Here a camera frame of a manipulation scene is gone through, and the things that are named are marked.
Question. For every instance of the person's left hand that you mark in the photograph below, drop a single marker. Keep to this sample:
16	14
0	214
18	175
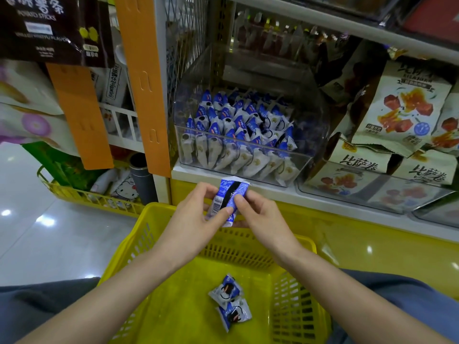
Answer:
188	229

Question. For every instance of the person's right hand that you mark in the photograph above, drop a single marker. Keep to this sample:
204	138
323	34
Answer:
269	225

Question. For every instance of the yellow plastic shopping basket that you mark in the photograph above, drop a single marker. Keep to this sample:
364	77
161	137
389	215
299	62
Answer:
172	301

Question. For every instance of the pile of blue snack packets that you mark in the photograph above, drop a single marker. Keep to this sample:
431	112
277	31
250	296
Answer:
240	129

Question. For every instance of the person's right forearm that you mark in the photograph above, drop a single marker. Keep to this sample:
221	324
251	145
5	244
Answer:
373	304

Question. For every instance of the person's left forearm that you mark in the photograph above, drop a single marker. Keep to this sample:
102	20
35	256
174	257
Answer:
100	308

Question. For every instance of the yellow floor basket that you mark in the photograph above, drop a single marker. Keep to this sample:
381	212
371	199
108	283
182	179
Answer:
86	199

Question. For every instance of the store shelf with yellow base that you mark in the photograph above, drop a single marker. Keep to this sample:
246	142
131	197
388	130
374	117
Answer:
387	247

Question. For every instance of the green snack bags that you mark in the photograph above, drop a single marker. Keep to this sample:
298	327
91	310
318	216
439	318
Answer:
61	167

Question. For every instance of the purple white snack bag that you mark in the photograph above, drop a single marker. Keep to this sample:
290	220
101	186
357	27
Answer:
32	129
25	86

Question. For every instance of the dark grey cylinder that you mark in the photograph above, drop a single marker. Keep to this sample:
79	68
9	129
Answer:
143	179

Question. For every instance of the white cartoon print packet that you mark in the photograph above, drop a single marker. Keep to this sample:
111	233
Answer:
124	188

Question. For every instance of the clear plastic bin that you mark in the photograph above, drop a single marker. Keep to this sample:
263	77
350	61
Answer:
315	121
366	195

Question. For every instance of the orange hanging strip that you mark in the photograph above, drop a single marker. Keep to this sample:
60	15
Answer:
80	114

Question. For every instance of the white card packet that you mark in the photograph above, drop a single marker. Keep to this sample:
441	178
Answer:
116	86

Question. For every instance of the grey trousers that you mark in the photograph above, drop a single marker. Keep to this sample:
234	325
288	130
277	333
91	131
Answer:
32	311

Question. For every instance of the row of fruit print bags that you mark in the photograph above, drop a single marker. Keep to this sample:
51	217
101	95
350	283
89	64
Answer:
405	104

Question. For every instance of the row of small brown packets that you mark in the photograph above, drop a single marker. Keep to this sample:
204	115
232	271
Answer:
287	38

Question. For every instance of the pile of blue jelly cups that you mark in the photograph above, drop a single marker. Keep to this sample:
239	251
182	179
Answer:
358	3

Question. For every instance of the black potato stick bag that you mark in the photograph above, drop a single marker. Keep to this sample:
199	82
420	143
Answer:
50	28

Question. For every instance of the red price sign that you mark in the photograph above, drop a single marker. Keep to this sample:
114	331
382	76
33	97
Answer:
434	18

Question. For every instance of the orange shelf post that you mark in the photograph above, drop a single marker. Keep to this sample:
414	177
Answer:
143	86

